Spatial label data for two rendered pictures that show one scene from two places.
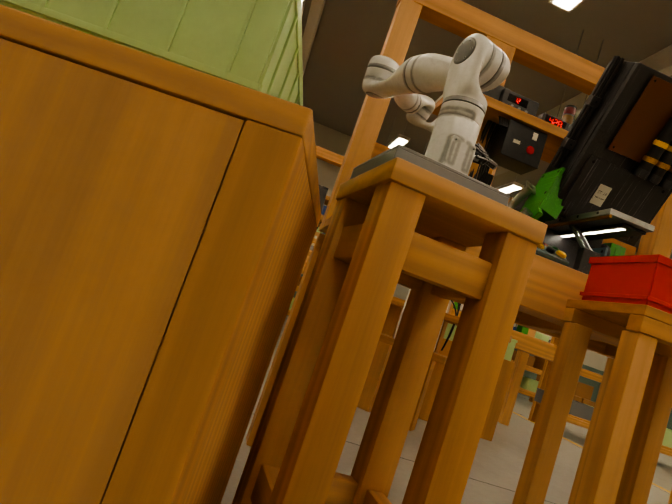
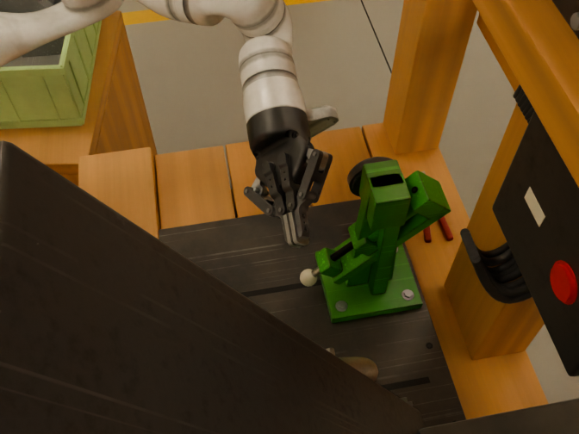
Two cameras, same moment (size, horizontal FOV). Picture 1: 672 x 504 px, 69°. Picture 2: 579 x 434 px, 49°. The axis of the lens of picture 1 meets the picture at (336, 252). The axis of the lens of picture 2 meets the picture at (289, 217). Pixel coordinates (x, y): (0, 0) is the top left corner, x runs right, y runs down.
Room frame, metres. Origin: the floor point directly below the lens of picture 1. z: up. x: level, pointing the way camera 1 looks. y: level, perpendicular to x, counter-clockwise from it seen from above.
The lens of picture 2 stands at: (1.63, -0.83, 1.84)
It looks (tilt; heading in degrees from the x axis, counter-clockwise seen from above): 55 degrees down; 88
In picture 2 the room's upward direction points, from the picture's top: straight up
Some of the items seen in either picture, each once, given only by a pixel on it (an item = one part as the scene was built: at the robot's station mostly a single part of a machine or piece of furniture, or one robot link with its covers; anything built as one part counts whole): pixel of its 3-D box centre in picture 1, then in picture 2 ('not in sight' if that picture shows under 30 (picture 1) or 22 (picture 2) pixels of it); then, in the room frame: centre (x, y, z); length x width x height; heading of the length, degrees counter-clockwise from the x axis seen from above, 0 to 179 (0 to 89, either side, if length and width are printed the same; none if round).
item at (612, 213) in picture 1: (587, 227); not in sight; (1.62, -0.79, 1.11); 0.39 x 0.16 x 0.03; 9
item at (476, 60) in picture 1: (472, 79); not in sight; (0.98, -0.15, 1.13); 0.09 x 0.09 x 0.17; 30
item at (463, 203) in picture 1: (430, 210); not in sight; (0.98, -0.16, 0.83); 0.32 x 0.32 x 0.04; 16
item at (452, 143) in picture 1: (450, 148); not in sight; (0.98, -0.15, 0.97); 0.09 x 0.09 x 0.17; 22
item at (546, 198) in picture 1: (547, 198); not in sight; (1.63, -0.63, 1.17); 0.13 x 0.12 x 0.20; 99
